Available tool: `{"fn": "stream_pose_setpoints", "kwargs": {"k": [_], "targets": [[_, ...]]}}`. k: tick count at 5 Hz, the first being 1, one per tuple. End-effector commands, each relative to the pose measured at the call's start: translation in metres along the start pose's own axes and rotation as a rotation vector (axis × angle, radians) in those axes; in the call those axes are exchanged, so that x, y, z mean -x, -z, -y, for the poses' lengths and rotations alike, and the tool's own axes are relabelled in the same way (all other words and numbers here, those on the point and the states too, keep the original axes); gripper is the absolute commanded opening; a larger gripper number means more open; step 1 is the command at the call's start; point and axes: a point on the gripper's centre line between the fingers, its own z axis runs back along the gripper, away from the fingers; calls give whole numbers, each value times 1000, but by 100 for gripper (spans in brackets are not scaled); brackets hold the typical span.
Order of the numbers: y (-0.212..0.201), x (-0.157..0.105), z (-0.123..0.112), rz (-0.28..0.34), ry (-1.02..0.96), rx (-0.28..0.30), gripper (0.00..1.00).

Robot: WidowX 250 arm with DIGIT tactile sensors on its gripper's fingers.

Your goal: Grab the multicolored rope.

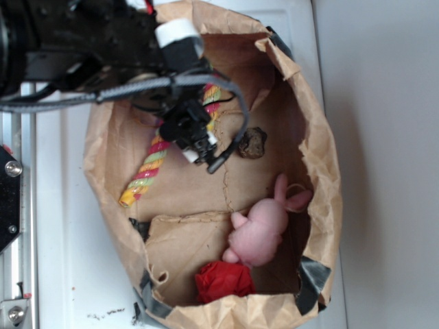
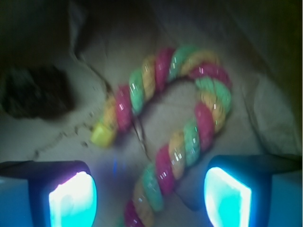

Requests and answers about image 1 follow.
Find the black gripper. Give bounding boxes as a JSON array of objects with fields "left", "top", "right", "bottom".
[{"left": 159, "top": 99, "right": 217, "bottom": 165}]

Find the multicolored twisted rope toy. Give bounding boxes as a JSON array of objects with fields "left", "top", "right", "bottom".
[{"left": 119, "top": 84, "right": 222, "bottom": 208}]

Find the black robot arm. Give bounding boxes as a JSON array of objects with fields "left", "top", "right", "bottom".
[{"left": 1, "top": 1, "right": 216, "bottom": 164}]

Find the brown lumpy rock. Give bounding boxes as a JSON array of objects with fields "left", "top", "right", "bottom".
[{"left": 238, "top": 127, "right": 268, "bottom": 159}]

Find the pink plush bunny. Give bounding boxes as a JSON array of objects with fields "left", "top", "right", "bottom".
[{"left": 222, "top": 174, "right": 313, "bottom": 267}]

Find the brown paper bag bin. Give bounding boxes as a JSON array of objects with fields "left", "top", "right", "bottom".
[{"left": 84, "top": 1, "right": 342, "bottom": 328}]

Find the red crumpled cloth ball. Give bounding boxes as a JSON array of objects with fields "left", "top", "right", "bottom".
[{"left": 195, "top": 261, "right": 256, "bottom": 304}]

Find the aluminium frame rail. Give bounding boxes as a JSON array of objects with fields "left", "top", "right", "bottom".
[{"left": 0, "top": 82, "right": 39, "bottom": 329}]

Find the grey braided cable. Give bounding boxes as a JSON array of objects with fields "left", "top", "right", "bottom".
[{"left": 0, "top": 73, "right": 250, "bottom": 174}]

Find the black mounting bracket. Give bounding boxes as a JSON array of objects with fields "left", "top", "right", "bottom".
[{"left": 0, "top": 146, "right": 23, "bottom": 253}]

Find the silver corner bracket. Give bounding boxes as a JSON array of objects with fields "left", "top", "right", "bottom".
[{"left": 1, "top": 299, "right": 32, "bottom": 329}]

